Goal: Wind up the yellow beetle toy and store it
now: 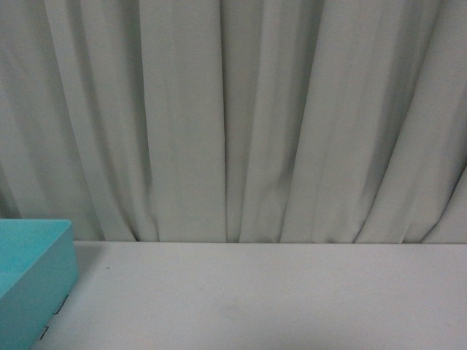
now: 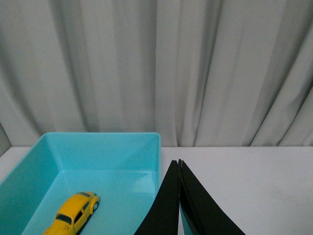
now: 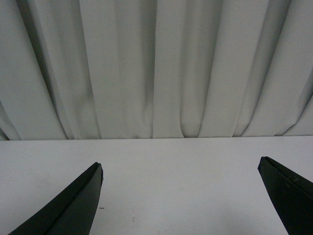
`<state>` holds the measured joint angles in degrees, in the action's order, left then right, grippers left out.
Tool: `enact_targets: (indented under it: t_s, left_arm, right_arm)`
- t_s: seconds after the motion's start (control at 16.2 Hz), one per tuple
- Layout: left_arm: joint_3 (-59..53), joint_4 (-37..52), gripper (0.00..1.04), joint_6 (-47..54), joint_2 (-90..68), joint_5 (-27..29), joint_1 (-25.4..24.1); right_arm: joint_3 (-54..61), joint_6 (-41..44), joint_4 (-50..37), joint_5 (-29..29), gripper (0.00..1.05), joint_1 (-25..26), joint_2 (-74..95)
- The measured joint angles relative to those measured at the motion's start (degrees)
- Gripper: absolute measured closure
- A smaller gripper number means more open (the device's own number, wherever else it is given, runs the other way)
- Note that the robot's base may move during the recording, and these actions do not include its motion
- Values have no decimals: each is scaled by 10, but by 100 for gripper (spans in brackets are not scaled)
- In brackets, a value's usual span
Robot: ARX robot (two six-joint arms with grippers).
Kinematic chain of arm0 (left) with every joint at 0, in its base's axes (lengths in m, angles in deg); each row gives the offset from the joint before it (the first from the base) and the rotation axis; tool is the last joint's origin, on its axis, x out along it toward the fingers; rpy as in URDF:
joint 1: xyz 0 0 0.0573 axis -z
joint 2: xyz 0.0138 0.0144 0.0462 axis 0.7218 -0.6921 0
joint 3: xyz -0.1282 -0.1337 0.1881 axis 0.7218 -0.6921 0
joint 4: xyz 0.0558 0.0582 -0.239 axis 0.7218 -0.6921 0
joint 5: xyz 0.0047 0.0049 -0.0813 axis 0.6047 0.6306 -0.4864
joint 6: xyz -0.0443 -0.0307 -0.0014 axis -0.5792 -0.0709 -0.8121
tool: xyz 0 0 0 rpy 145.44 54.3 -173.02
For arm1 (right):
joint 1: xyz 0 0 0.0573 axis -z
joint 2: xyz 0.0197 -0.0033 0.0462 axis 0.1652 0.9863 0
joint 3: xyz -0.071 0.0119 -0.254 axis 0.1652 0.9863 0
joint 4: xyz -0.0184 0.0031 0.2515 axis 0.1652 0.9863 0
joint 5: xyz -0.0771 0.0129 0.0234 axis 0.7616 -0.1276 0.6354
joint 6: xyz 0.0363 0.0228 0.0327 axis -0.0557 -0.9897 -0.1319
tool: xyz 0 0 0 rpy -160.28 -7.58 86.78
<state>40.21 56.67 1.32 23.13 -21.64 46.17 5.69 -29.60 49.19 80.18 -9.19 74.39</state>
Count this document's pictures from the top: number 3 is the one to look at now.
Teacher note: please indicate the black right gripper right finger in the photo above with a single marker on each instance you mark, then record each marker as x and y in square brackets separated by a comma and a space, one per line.
[290, 194]

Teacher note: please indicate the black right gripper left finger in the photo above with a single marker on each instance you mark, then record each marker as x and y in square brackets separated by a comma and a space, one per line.
[72, 211]

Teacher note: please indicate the white pleated curtain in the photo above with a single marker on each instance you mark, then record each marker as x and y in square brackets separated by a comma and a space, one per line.
[127, 69]

